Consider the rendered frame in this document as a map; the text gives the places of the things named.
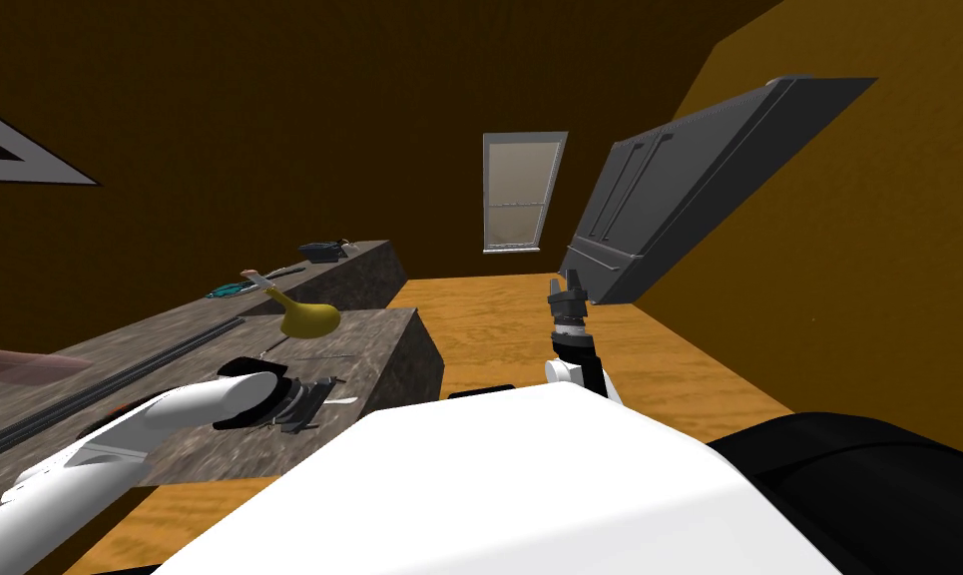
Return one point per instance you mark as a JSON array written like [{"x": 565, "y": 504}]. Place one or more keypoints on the white framed window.
[{"x": 521, "y": 192}]

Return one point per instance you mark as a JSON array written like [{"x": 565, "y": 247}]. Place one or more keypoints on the teal cloth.
[{"x": 225, "y": 291}]

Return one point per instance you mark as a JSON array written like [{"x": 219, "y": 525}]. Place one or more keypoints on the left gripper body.
[{"x": 303, "y": 405}]

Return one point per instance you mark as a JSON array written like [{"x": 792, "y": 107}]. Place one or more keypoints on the pink translucent board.
[{"x": 26, "y": 367}]

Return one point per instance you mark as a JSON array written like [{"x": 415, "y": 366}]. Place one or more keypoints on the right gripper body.
[{"x": 568, "y": 307}]

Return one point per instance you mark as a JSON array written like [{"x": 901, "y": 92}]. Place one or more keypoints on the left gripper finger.
[
  {"x": 341, "y": 401},
  {"x": 332, "y": 381}
]

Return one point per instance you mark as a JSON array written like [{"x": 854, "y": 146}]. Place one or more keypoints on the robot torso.
[{"x": 521, "y": 487}]

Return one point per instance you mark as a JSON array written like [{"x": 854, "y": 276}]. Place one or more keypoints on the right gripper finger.
[
  {"x": 555, "y": 285},
  {"x": 574, "y": 279}
]

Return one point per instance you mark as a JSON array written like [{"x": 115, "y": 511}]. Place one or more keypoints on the dark grey refrigerator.
[{"x": 673, "y": 200}]

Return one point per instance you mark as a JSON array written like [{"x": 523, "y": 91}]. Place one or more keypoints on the yellow gourd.
[{"x": 312, "y": 319}]

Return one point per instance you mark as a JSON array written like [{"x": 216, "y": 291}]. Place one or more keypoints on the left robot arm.
[{"x": 193, "y": 402}]

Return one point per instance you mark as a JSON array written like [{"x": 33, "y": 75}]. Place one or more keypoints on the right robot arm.
[{"x": 864, "y": 495}]

